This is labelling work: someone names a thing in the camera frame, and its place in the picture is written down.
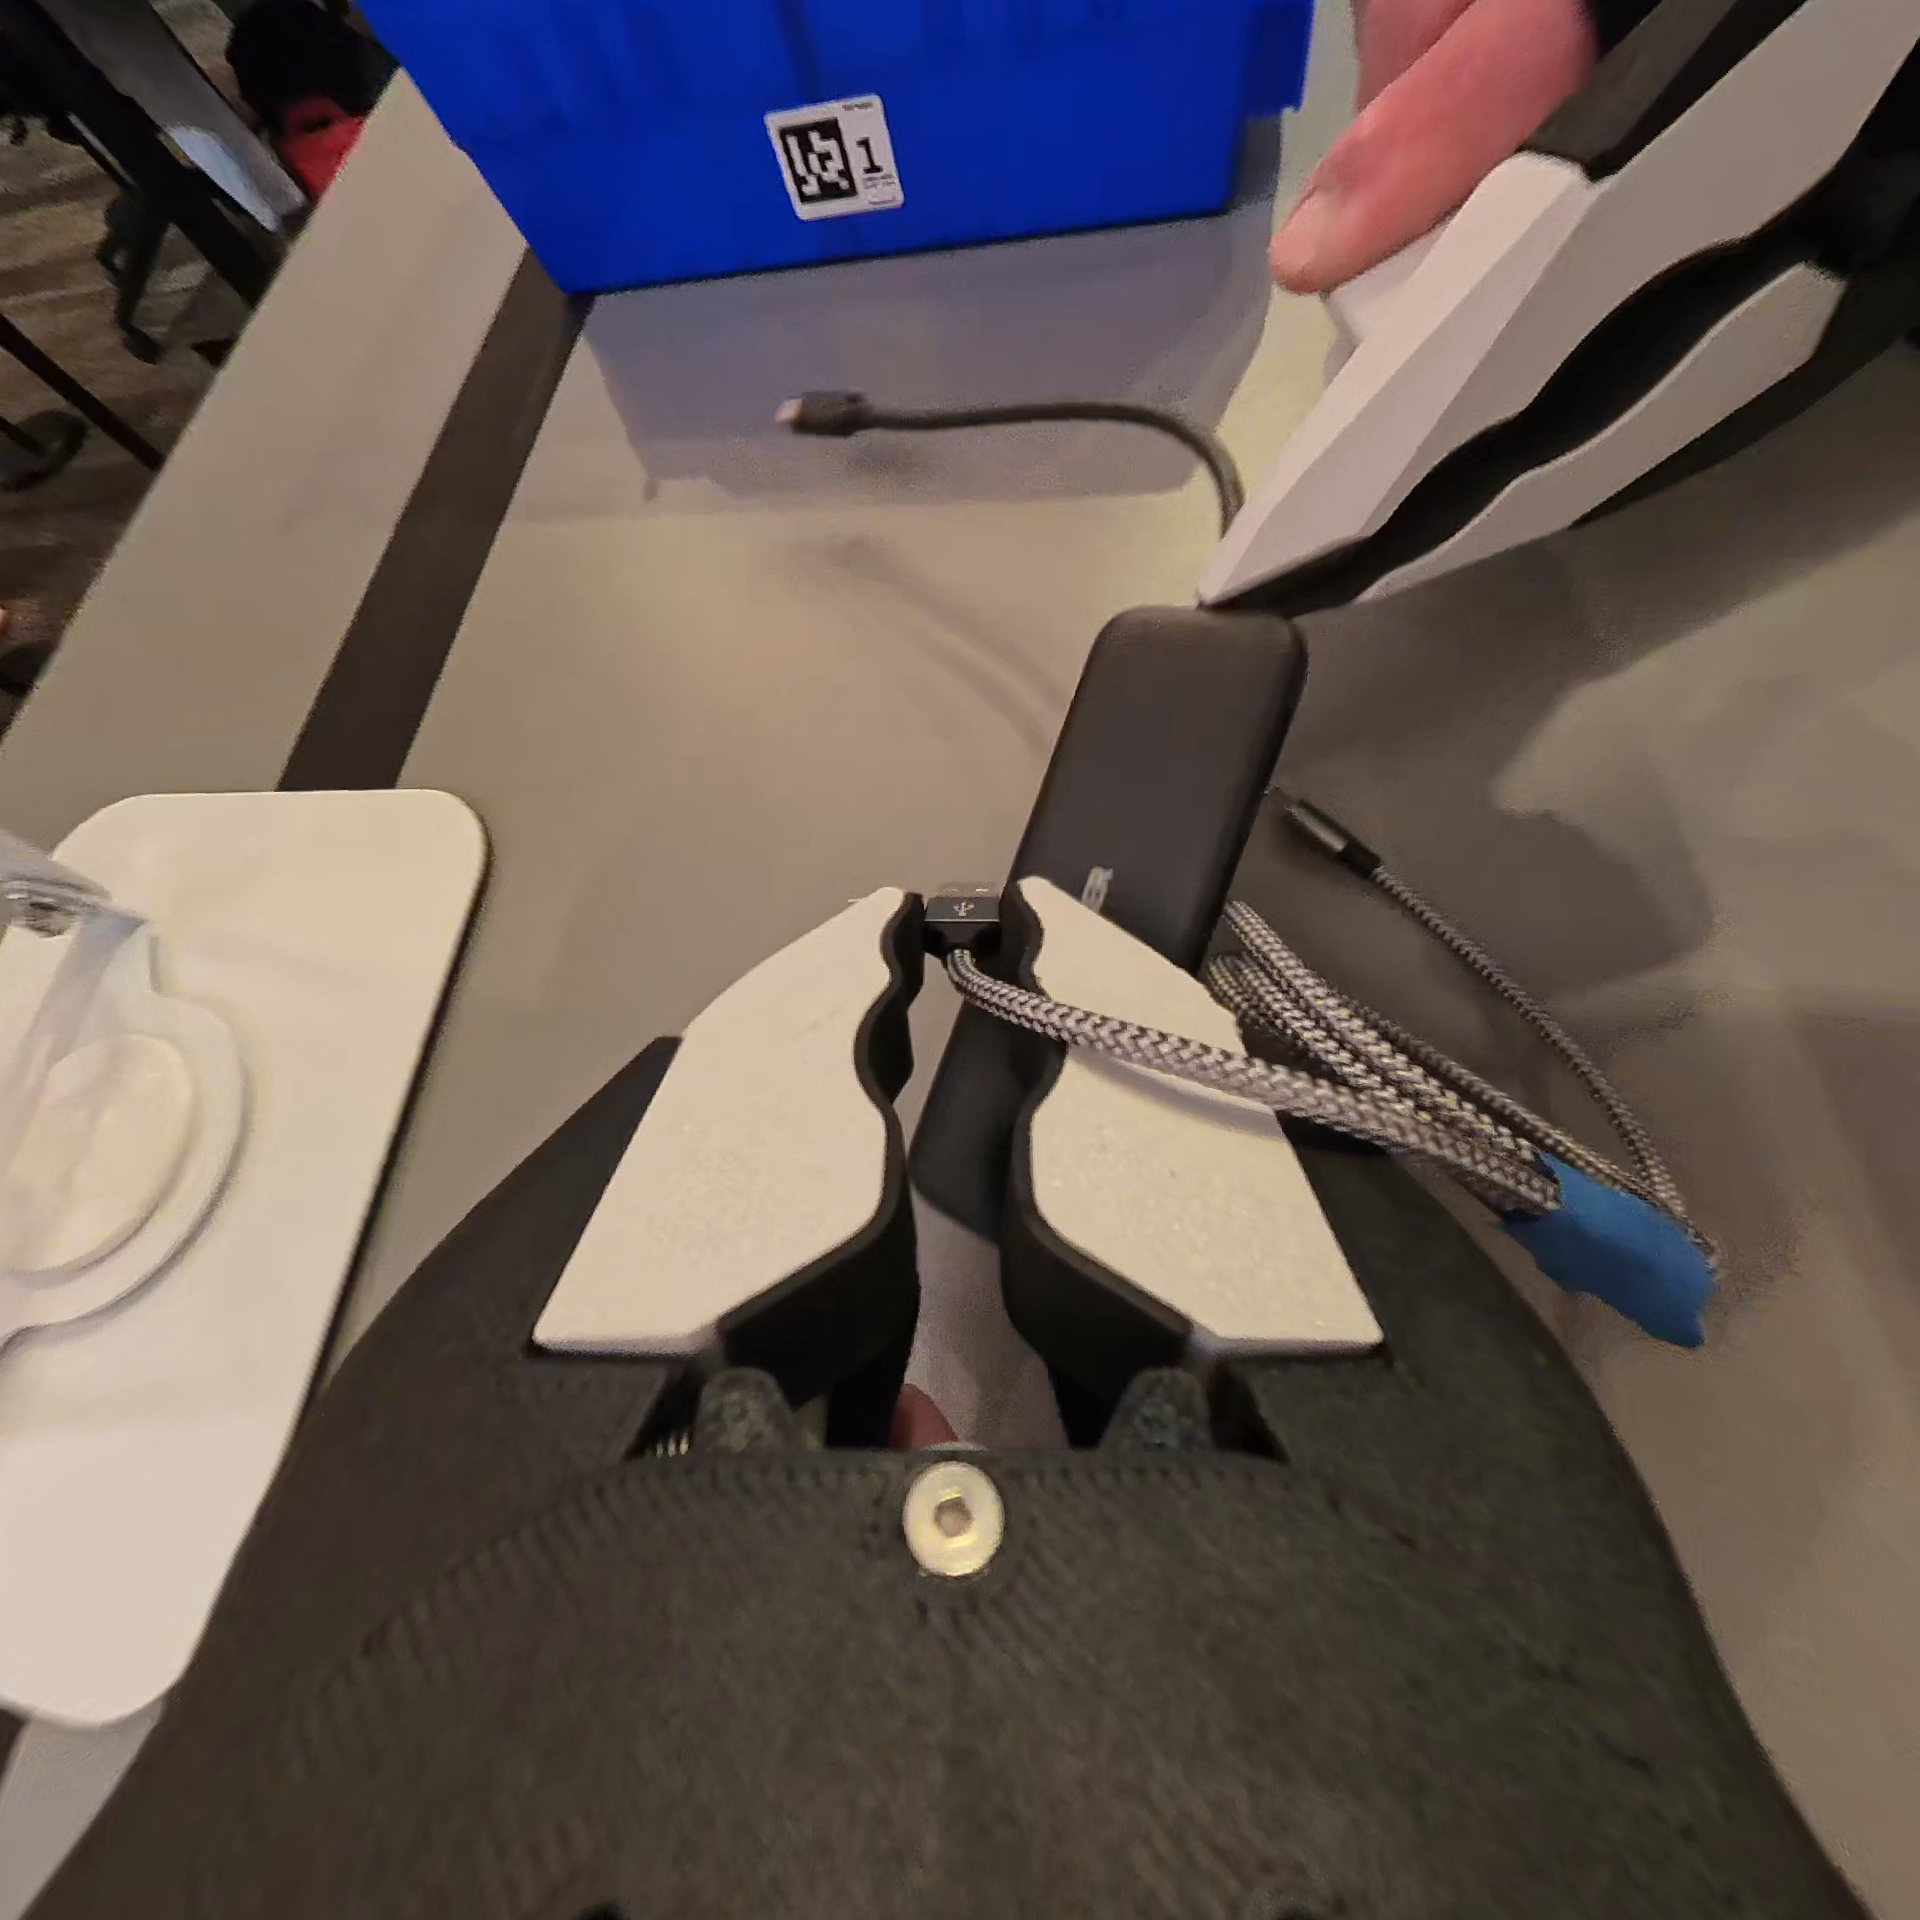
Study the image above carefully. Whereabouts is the slim dark grey hub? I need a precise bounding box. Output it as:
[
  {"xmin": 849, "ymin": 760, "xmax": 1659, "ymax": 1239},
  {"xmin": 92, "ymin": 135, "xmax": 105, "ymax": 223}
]
[{"xmin": 901, "ymin": 607, "xmax": 1312, "ymax": 1239}]

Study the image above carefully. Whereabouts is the red bag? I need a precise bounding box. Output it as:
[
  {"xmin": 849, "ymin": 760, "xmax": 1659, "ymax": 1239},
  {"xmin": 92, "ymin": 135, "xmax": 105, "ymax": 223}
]
[{"xmin": 276, "ymin": 92, "xmax": 368, "ymax": 196}]

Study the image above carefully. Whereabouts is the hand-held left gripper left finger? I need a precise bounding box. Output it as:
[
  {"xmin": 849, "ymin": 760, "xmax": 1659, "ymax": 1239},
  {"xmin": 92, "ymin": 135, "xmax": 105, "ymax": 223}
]
[{"xmin": 535, "ymin": 890, "xmax": 911, "ymax": 1383}]

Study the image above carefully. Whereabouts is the blue plastic bin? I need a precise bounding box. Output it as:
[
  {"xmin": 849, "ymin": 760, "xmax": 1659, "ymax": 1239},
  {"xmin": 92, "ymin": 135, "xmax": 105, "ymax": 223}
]
[{"xmin": 353, "ymin": 0, "xmax": 1316, "ymax": 298}]

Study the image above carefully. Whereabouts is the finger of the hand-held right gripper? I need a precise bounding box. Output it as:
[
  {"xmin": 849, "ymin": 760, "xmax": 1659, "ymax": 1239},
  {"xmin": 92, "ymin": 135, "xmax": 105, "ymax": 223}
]
[
  {"xmin": 1200, "ymin": 0, "xmax": 1920, "ymax": 607},
  {"xmin": 1389, "ymin": 258, "xmax": 1844, "ymax": 592}
]

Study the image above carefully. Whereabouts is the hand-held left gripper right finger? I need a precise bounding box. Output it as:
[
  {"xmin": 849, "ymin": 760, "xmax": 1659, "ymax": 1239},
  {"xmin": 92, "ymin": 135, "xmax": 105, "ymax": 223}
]
[{"xmin": 999, "ymin": 879, "xmax": 1388, "ymax": 1366}]

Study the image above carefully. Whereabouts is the braided cable blue tape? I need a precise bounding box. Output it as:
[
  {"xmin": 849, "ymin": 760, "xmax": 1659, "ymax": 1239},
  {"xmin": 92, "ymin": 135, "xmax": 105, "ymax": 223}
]
[{"xmin": 917, "ymin": 786, "xmax": 1728, "ymax": 1352}]

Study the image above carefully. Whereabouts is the person's right hand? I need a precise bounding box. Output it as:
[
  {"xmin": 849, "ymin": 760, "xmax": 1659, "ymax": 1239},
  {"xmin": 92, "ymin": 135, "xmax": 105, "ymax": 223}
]
[{"xmin": 1271, "ymin": 0, "xmax": 1607, "ymax": 298}]

